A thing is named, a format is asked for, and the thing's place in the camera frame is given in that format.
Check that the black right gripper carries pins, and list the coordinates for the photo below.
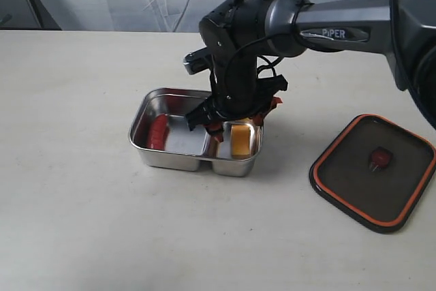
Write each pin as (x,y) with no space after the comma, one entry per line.
(236,91)

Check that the yellow toy cheese wedge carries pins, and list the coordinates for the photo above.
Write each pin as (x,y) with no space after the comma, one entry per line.
(240,144)

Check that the stainless steel lunch box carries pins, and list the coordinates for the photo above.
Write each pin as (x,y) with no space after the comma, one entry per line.
(186,150)

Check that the red toy sausage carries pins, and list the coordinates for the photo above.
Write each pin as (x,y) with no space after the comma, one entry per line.
(158,133)

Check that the dark transparent box lid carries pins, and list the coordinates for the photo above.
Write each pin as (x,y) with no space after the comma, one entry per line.
(375,171)

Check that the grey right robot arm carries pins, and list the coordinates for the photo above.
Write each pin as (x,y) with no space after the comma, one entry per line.
(237,32)

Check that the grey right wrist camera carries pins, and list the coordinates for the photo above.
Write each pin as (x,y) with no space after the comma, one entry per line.
(198,61)

